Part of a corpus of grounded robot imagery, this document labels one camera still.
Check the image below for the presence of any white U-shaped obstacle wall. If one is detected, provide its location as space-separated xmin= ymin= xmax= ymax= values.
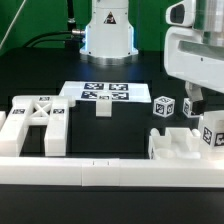
xmin=0 ymin=111 xmax=224 ymax=187

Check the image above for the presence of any thin white cable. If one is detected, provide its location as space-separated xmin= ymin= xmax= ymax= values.
xmin=0 ymin=0 xmax=28 ymax=51

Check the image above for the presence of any white chair back frame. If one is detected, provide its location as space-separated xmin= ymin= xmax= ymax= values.
xmin=0 ymin=95 xmax=76 ymax=157

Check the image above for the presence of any black vertical pole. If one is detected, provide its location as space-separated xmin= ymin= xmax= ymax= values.
xmin=66 ymin=0 xmax=76 ymax=30

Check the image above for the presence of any white tagged cube right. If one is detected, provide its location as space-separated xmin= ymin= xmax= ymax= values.
xmin=182 ymin=98 xmax=198 ymax=118

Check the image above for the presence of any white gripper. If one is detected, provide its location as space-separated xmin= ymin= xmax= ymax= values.
xmin=164 ymin=0 xmax=224 ymax=115

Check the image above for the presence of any white tagged cube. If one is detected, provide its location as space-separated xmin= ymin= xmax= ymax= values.
xmin=182 ymin=98 xmax=198 ymax=118
xmin=153 ymin=96 xmax=175 ymax=118

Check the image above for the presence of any white marker base plate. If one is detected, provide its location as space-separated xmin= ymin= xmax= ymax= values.
xmin=60 ymin=81 xmax=151 ymax=103

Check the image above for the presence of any white chair seat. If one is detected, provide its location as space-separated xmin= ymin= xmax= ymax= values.
xmin=148 ymin=127 xmax=201 ymax=160

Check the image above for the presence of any black cable with connector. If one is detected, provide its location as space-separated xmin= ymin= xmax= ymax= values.
xmin=23 ymin=28 xmax=87 ymax=48

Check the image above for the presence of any white tagged cube left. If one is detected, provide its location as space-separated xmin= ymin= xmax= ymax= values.
xmin=153 ymin=96 xmax=175 ymax=118

